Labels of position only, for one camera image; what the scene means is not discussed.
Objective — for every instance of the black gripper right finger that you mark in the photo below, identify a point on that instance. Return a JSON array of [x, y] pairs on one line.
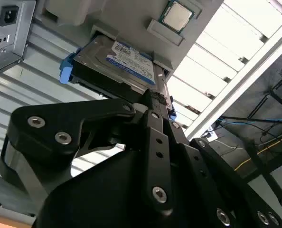
[[188, 152]]

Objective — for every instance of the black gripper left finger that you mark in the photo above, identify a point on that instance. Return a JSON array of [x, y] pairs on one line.
[[60, 121]]

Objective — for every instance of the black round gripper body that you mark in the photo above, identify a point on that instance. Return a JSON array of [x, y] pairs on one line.
[[103, 194]]

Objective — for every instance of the hard disk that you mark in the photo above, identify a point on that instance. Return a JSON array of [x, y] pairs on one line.
[[103, 64]]

